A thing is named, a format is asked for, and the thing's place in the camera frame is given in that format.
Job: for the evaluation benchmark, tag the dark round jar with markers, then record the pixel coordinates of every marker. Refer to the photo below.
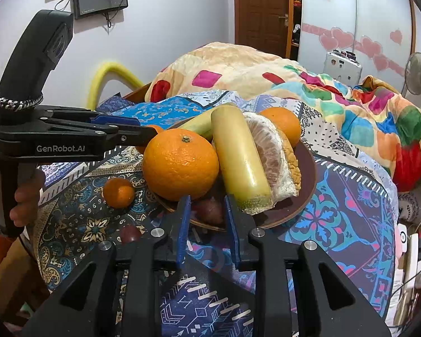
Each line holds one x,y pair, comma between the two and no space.
351,55
340,54

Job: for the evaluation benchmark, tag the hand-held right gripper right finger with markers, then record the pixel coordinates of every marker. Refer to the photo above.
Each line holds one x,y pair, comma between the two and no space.
231,231

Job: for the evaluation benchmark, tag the person's left hand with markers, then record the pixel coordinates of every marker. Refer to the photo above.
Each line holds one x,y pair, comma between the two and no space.
28,196

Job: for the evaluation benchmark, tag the brown wooden door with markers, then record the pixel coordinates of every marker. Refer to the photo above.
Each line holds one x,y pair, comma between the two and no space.
261,10

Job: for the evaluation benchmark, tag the large orange with sticker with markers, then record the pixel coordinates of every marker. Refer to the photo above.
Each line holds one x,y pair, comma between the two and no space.
282,123

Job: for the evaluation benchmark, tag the blue patterned blanket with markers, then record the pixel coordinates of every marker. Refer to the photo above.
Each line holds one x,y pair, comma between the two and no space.
336,217

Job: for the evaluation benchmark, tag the dark red round fruit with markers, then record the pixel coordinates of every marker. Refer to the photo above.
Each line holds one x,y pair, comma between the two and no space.
210,212
130,234

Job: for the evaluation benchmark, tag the dark purple plate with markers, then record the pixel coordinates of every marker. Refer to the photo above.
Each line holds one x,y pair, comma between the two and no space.
294,210

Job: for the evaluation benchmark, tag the colourful patchwork blanket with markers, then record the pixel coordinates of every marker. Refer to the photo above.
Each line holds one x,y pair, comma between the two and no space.
238,63

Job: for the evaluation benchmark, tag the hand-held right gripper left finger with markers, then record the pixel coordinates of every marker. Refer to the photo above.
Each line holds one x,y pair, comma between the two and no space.
183,231

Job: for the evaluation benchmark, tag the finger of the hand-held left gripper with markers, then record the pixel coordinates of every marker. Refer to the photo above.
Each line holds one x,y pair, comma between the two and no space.
119,120
136,137

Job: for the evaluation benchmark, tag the small tangerine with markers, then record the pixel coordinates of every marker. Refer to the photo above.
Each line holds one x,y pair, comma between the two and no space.
155,129
118,193

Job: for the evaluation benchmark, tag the wooden wardrobe with sliding doors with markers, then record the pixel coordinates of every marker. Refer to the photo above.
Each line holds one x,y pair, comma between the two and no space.
336,7

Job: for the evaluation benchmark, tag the large plain orange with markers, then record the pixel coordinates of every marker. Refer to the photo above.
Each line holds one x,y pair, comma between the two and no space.
179,168

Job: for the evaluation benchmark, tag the yellow foam tube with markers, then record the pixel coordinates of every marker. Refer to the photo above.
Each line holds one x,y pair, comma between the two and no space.
107,68

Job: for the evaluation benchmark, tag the yellow sugarcane piece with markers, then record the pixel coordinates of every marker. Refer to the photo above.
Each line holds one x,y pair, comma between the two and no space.
238,154
200,124

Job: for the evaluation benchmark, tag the standing electric fan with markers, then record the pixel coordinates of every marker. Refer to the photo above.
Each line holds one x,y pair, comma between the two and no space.
416,73

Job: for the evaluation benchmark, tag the grey pillow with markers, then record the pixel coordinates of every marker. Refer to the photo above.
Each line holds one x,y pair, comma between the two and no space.
414,203

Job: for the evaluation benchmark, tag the white box appliance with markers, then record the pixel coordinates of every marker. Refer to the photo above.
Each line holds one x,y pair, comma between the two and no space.
342,70

